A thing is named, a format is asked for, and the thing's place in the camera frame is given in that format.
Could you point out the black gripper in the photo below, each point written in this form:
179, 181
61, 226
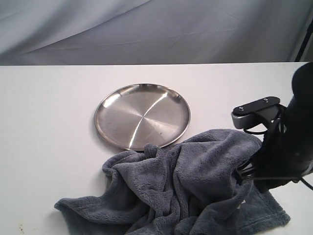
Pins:
286, 156

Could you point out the grey-blue fleece towel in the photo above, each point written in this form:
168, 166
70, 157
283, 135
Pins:
185, 189

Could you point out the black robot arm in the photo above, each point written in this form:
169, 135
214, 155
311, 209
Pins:
300, 107

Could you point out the round stainless steel plate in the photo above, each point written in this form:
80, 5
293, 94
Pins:
140, 114

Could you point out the black stand pole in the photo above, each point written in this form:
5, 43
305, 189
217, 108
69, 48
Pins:
303, 50

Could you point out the grey backdrop cloth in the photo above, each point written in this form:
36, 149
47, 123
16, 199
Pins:
138, 32

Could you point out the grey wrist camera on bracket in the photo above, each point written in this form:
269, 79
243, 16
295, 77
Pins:
262, 111

